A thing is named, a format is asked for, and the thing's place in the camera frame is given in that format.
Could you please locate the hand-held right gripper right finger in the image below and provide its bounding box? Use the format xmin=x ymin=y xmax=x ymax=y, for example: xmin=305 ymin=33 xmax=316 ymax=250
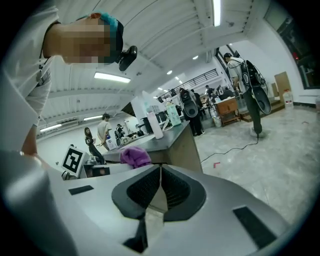
xmin=146 ymin=164 xmax=298 ymax=256

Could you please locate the brown cardboard panel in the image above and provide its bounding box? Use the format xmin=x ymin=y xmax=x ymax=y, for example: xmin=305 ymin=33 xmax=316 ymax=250
xmin=273 ymin=71 xmax=291 ymax=99

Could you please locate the purple cloth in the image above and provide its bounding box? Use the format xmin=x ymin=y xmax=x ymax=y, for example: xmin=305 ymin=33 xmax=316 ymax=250
xmin=119 ymin=146 xmax=153 ymax=169

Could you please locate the pink and white bottle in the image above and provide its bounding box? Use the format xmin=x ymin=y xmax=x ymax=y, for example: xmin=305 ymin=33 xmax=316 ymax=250
xmin=146 ymin=105 xmax=165 ymax=140

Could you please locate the black balcony railing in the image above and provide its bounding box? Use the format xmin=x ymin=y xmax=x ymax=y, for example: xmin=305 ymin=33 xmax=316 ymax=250
xmin=156 ymin=68 xmax=217 ymax=101

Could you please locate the person's white shirt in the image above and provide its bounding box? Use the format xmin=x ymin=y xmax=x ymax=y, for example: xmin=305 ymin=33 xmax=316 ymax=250
xmin=0 ymin=4 xmax=60 ymax=127

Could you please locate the black head camera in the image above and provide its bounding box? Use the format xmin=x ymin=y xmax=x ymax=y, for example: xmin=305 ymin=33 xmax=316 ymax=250
xmin=118 ymin=45 xmax=139 ymax=72

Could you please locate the long ceiling light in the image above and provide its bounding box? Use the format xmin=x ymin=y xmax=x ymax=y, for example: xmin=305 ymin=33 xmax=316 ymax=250
xmin=212 ymin=0 xmax=222 ymax=28
xmin=82 ymin=114 xmax=104 ymax=122
xmin=39 ymin=123 xmax=63 ymax=133
xmin=93 ymin=71 xmax=132 ymax=84

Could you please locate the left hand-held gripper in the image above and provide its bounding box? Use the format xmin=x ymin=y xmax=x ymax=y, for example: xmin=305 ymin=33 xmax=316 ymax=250
xmin=60 ymin=143 xmax=111 ymax=180

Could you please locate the black box appliance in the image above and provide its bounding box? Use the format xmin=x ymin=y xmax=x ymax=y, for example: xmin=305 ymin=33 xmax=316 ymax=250
xmin=138 ymin=116 xmax=154 ymax=135

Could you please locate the wooden side table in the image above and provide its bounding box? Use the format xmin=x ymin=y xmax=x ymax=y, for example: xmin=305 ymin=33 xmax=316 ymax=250
xmin=214 ymin=96 xmax=242 ymax=127

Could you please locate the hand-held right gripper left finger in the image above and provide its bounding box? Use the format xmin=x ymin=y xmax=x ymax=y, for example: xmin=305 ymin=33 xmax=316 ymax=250
xmin=53 ymin=164 xmax=161 ymax=256

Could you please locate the small white box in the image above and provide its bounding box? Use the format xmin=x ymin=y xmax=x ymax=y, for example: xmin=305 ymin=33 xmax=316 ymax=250
xmin=104 ymin=138 xmax=118 ymax=151

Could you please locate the black floor cable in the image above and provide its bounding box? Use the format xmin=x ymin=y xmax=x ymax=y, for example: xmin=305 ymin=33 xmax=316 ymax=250
xmin=200 ymin=132 xmax=261 ymax=164

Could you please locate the turquoise head band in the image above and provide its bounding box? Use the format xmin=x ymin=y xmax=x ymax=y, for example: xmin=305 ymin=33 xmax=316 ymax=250
xmin=76 ymin=9 xmax=119 ymax=30

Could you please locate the person's right forearm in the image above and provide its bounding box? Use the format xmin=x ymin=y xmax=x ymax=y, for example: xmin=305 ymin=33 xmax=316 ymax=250
xmin=20 ymin=122 xmax=39 ymax=156

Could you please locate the black backpack device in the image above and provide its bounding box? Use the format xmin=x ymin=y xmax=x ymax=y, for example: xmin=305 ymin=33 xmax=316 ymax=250
xmin=179 ymin=88 xmax=200 ymax=119
xmin=243 ymin=59 xmax=273 ymax=116

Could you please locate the dark lanyard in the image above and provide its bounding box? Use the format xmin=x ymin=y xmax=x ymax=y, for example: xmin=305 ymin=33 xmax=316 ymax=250
xmin=35 ymin=42 xmax=52 ymax=87

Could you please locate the green patterned bottle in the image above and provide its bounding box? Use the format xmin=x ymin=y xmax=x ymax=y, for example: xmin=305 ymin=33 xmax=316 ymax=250
xmin=165 ymin=99 xmax=182 ymax=127

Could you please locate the clear plastic jug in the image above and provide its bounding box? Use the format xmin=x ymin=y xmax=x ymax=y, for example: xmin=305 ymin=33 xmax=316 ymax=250
xmin=282 ymin=88 xmax=295 ymax=110

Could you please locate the person's head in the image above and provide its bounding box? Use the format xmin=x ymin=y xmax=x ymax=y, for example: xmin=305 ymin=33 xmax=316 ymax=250
xmin=42 ymin=11 xmax=124 ymax=67

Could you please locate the dark window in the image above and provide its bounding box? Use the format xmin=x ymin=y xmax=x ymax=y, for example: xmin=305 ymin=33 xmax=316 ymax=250
xmin=276 ymin=14 xmax=320 ymax=90

